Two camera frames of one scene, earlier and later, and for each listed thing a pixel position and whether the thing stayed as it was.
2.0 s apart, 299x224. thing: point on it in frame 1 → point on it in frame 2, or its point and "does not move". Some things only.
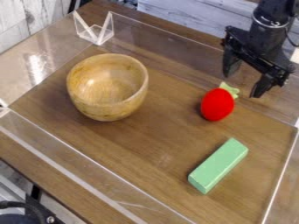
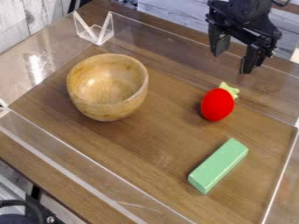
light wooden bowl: x=107 y=85 does not move
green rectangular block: x=217 y=165 does not move
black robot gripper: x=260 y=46 → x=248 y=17
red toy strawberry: x=218 y=102 does not move
